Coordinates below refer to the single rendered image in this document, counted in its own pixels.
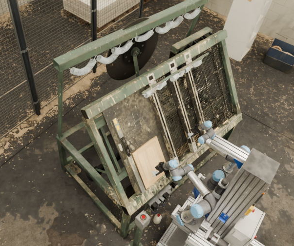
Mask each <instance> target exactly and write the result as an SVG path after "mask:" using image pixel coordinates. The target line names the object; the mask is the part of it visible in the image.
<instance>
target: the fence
mask: <svg viewBox="0 0 294 246"><path fill-rule="evenodd" d="M115 119H116V121H117V118H115V117H114V118H112V119H111V122H112V125H113V127H114V130H115V132H116V135H117V137H118V139H119V142H120V144H121V146H122V148H123V152H124V154H125V156H126V158H127V159H128V161H129V163H130V165H129V166H130V169H131V171H132V174H133V176H134V179H135V181H136V184H137V186H138V188H139V191H140V193H142V194H143V193H144V192H145V188H144V186H143V183H142V181H141V178H140V176H139V173H138V171H137V168H136V166H135V163H134V161H133V158H132V156H130V157H128V156H127V154H126V152H125V149H124V147H123V144H122V142H121V139H120V138H122V137H123V133H122V131H121V128H120V126H119V123H118V121H117V124H115V123H114V120H115ZM117 125H118V126H119V128H120V129H119V130H117V128H116V126H117Z"/></svg>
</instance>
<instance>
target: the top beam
mask: <svg viewBox="0 0 294 246"><path fill-rule="evenodd" d="M227 37H228V35H227V31H226V30H220V31H218V32H216V33H214V34H213V35H211V36H209V37H207V38H205V39H204V40H202V41H200V42H198V43H197V44H195V45H193V46H191V47H190V48H188V49H186V50H184V51H183V52H181V53H179V54H177V55H175V56H174V57H172V58H170V59H168V60H167V61H165V62H163V63H161V64H160V65H158V66H156V67H154V68H152V69H151V70H149V71H147V72H145V73H143V74H142V75H140V76H138V77H136V78H135V79H133V80H131V81H129V82H127V83H126V84H124V85H122V86H120V87H119V88H117V89H115V90H113V91H112V92H110V93H108V94H106V95H104V96H103V97H101V98H99V99H97V100H96V101H94V102H92V103H90V104H89V105H87V106H85V107H83V108H82V109H81V113H82V115H83V117H84V118H85V119H91V118H93V117H94V116H96V115H98V114H99V113H101V112H103V111H104V110H106V109H108V108H109V107H111V106H113V105H114V104H116V103H118V102H119V101H121V100H123V99H124V98H126V97H128V96H129V95H131V94H133V93H134V92H136V91H138V90H139V89H141V88H143V87H144V86H146V85H148V81H147V77H146V76H148V75H149V74H151V73H153V74H154V76H155V79H158V78H160V77H161V76H163V75H165V74H166V73H168V72H169V71H170V69H169V66H168V63H170V62H172V61H174V60H175V64H176V67H178V66H180V65H182V64H183V63H185V58H184V54H186V53H188V52H190V55H191V58H193V57H195V56H197V55H198V54H200V53H202V52H203V51H205V50H207V49H208V48H210V47H212V46H213V45H215V44H217V43H218V42H220V41H222V40H223V39H225V38H227Z"/></svg>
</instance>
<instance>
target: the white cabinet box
mask: <svg viewBox="0 0 294 246"><path fill-rule="evenodd" d="M272 1H273V0H233V3H232V6H231V9H230V12H229V14H228V17H227V20H226V23H225V26H224V29H223V30H226V31H227V35H228V37H227V38H225V41H226V46H227V51H228V55H229V57H230V58H232V59H234V60H236V61H241V60H242V58H243V57H244V56H245V55H246V54H247V52H248V51H249V50H250V48H251V46H252V44H253V42H254V39H255V37H256V35H257V33H258V31H259V28H260V26H261V24H262V22H263V20H264V18H265V15H266V13H267V11H268V9H269V7H270V5H271V3H272Z"/></svg>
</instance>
